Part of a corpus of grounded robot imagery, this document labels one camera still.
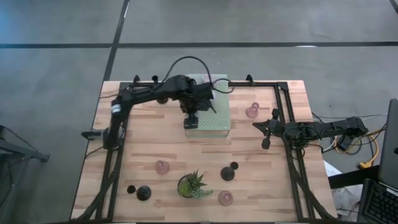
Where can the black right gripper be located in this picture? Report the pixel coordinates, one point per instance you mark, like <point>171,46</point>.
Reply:
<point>276,127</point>

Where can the computer monitor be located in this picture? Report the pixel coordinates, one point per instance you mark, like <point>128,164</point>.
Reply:
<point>390,146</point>

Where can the white plastic sheet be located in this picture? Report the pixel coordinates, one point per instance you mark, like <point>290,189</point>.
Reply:
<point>345,199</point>

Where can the black tripod stand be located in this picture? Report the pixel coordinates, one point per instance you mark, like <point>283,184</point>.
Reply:
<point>28,152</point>

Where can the artificial succulent in black pot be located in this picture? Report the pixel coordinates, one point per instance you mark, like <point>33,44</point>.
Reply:
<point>188,186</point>

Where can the pale green perforated metal shelf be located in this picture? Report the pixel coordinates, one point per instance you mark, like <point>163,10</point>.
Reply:
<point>217,121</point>

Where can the black computer keyboard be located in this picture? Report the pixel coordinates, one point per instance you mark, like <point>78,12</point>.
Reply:
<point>379,202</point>

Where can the black desk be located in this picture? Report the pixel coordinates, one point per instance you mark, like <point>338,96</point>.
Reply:
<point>351,177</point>

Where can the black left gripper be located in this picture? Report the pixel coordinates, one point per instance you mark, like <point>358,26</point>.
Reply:
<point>199,99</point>

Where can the pink ribbed glass candle holder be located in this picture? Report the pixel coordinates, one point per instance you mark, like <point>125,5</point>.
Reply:
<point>162,167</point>
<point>251,112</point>
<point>225,198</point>

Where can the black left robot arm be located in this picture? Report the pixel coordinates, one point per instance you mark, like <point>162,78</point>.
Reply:
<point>140,93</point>

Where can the black aluminium table frame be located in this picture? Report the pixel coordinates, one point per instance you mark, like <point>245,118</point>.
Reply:
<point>264,84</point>

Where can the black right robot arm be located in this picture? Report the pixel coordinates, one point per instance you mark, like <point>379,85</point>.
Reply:
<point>326,127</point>

